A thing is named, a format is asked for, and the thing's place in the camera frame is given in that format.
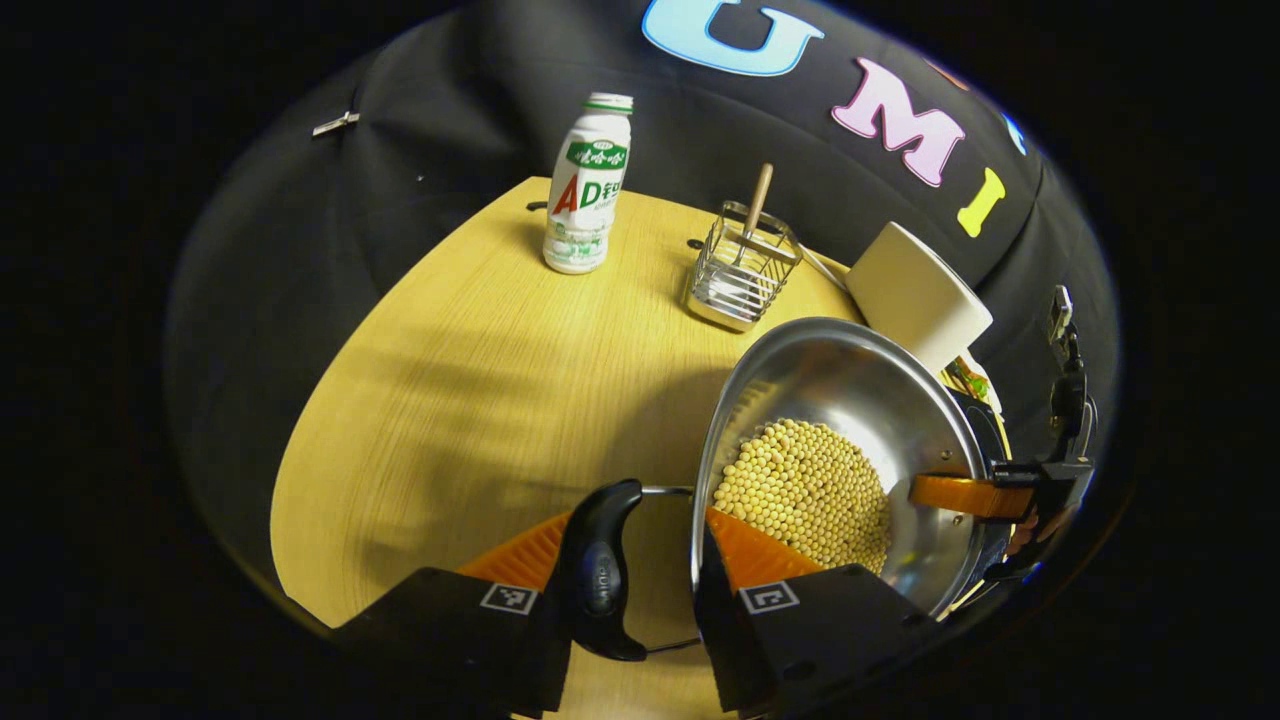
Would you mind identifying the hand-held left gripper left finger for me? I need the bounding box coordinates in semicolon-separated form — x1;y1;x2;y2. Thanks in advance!
335;512;573;714

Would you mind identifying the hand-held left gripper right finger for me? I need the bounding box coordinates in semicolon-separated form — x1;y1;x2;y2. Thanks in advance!
693;505;941;716

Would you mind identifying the steel pot with black handles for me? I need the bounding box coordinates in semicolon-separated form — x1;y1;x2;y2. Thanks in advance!
557;317;1013;663

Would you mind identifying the pile of yellow soybeans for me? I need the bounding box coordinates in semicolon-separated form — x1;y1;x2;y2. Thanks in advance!
712;418;893;573

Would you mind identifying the white toaster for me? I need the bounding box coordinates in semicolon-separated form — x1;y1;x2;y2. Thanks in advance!
845;221;994;376

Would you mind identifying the white drink bottle green label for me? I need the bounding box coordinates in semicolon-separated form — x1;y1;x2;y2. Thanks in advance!
542;92;635;276

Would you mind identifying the white power cable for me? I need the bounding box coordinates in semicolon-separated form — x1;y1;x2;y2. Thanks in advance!
800;245;851;293

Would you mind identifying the wire mesh utensil basket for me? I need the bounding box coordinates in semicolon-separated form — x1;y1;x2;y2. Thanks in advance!
685;200;804;333

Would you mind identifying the wooden handled utensil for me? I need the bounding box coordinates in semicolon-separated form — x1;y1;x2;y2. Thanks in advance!
735;163;775;266

